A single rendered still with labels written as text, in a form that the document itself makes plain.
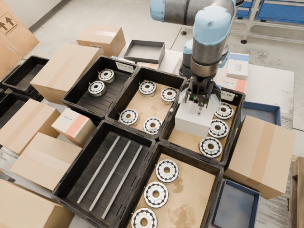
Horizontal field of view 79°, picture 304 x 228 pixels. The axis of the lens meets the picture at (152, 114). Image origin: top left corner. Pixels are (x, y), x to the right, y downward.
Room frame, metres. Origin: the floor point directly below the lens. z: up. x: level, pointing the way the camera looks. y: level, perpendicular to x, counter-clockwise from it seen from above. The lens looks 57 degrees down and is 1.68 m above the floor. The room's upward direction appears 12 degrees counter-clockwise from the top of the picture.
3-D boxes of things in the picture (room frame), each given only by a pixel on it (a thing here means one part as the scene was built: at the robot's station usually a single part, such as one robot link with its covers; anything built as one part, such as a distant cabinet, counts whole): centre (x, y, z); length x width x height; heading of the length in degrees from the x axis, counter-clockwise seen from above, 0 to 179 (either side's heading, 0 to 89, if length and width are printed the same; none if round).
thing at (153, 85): (0.73, -0.01, 0.86); 0.10 x 0.10 x 0.01
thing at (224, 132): (0.38, -0.30, 0.86); 0.10 x 0.10 x 0.01
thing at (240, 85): (0.68, -0.53, 0.74); 0.16 x 0.12 x 0.07; 56
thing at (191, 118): (0.38, -0.18, 1.09); 0.20 x 0.12 x 0.09; 147
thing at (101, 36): (1.39, 0.28, 0.78); 0.30 x 0.22 x 0.16; 62
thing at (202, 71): (0.36, -0.17, 1.33); 0.08 x 0.08 x 0.05
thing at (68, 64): (1.04, 0.49, 0.80); 0.40 x 0.30 x 0.20; 151
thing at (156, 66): (0.98, -0.02, 0.74); 0.16 x 0.12 x 0.07; 63
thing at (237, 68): (0.83, -0.62, 0.74); 0.20 x 0.12 x 0.09; 152
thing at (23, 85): (1.45, 1.04, 0.37); 0.40 x 0.30 x 0.45; 147
